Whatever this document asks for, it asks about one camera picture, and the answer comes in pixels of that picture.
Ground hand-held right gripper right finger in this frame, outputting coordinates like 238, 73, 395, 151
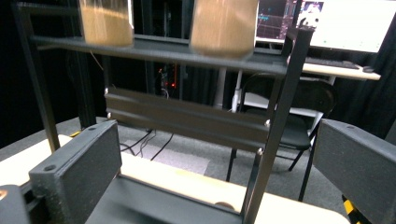
312, 118, 396, 224

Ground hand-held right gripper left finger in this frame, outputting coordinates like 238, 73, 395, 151
28, 119, 123, 224

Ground black metal shelf rack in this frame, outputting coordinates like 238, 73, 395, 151
11, 0, 316, 224

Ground silver lid glass jar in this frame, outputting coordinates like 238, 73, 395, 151
78, 0, 135, 49

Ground white lid glass jar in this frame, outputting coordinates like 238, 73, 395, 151
189, 0, 261, 60

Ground yellow striped black stand base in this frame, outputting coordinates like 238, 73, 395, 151
341, 194, 365, 224

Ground black folding chair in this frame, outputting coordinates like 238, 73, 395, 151
226, 72, 339, 203

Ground light grey floor mat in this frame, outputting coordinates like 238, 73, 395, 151
123, 139, 212, 176

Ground black keyboard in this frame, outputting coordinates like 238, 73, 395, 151
304, 57, 361, 71

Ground equipment rack with red light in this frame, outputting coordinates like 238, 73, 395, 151
155, 62, 181, 100

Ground bright computer monitor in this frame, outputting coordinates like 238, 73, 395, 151
297, 0, 396, 54

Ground dark computer monitor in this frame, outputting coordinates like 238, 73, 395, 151
255, 0, 301, 43

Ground black cables on floor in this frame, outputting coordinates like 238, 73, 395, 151
120, 129, 176, 161

